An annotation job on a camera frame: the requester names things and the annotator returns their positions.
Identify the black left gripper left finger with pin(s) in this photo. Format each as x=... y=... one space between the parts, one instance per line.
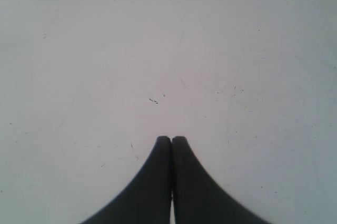
x=147 y=198

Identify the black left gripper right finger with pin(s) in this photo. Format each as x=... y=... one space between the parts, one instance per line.
x=197 y=197

